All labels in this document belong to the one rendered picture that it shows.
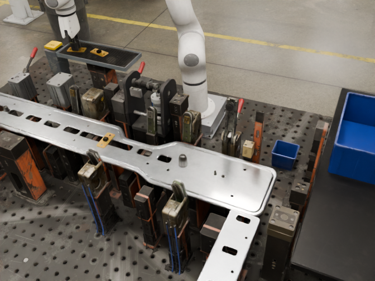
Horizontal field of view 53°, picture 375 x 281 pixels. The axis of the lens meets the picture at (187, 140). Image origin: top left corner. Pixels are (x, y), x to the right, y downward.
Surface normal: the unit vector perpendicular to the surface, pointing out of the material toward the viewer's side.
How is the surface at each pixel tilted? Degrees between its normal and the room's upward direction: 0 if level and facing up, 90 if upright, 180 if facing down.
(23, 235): 0
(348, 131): 0
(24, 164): 90
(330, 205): 0
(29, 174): 90
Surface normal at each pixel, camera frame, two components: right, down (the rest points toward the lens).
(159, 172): -0.05, -0.73
